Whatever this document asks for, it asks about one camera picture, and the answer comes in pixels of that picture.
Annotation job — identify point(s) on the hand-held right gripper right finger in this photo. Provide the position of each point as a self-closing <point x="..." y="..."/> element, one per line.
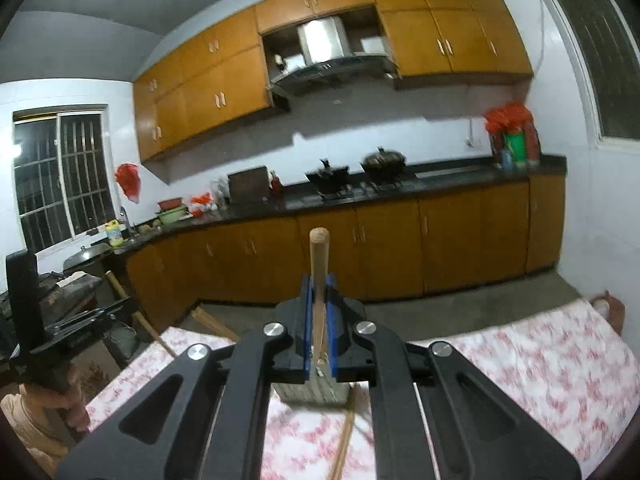
<point x="331" y="330"/>

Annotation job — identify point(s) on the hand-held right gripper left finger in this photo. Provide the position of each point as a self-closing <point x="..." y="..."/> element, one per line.
<point x="306" y="330"/>

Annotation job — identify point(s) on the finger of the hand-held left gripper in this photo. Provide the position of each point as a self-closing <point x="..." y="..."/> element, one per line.
<point x="95" y="312"/>
<point x="85" y="335"/>

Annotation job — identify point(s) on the green perforated utensil holder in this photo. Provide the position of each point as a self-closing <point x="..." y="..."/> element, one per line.
<point x="310" y="392"/>

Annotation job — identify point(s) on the wooden chopstick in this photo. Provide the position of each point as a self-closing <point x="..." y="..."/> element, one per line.
<point x="318" y="255"/>
<point x="345" y="435"/>

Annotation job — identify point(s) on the person's left forearm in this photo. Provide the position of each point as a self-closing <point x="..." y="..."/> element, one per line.
<point x="30" y="435"/>

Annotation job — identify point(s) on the person's left hand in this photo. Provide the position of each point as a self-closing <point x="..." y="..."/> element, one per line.
<point x="77" y="405"/>

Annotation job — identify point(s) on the steel pot lid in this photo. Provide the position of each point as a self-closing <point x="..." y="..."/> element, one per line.
<point x="87" y="255"/>

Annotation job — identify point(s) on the yellow dish soap bottle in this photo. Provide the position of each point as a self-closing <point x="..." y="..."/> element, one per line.
<point x="115" y="234"/>

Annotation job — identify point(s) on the wooden plank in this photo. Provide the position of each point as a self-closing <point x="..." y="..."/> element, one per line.
<point x="215" y="324"/>

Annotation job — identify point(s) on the steel faucet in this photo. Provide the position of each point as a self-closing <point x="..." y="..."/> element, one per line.
<point x="125" y="217"/>

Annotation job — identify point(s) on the red basin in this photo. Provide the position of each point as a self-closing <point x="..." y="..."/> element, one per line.
<point x="171" y="204"/>

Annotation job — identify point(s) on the red plastic bag on hook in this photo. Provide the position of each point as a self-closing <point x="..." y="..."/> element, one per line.
<point x="127" y="180"/>

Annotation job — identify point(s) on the wooden lower kitchen cabinets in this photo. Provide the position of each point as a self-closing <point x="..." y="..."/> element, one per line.
<point x="450" y="240"/>

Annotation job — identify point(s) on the wooden kitchen cabinets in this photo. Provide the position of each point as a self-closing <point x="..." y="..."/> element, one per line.
<point x="225" y="90"/>
<point x="450" y="240"/>

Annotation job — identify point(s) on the red bottle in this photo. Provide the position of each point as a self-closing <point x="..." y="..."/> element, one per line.
<point x="276" y="182"/>

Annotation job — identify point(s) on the black open wok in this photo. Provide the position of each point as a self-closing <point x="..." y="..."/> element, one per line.
<point x="327" y="177"/>

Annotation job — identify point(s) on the gas stove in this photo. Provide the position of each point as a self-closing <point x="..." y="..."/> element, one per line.
<point x="380" y="185"/>

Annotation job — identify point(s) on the small red plastic bag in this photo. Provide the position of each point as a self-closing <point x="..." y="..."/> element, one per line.
<point x="202" y="201"/>

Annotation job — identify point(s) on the dark cutting board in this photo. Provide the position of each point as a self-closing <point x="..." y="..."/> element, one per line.
<point x="248" y="185"/>

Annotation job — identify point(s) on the clear plastic bag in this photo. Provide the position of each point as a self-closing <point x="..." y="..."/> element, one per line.
<point x="220" y="192"/>

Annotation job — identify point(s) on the black wok with lid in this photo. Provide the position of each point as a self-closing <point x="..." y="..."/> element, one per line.
<point x="384" y="160"/>

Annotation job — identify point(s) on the black kitchen countertop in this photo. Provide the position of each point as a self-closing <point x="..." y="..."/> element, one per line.
<point x="450" y="175"/>

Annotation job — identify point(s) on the pink floral tablecloth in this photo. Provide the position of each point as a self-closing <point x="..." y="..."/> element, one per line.
<point x="525" y="375"/>

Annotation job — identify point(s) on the wooden upper kitchen cabinets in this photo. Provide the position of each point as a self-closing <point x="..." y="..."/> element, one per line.
<point x="225" y="90"/>

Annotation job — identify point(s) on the green box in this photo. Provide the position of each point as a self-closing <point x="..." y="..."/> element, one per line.
<point x="515" y="147"/>

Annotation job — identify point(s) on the steel range hood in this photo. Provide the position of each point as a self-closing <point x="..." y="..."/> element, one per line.
<point x="325" y="55"/>

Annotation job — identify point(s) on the brown clay jar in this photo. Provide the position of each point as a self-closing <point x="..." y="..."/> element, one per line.
<point x="611" y="310"/>

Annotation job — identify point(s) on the large barred window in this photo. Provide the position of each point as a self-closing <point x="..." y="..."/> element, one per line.
<point x="600" y="45"/>

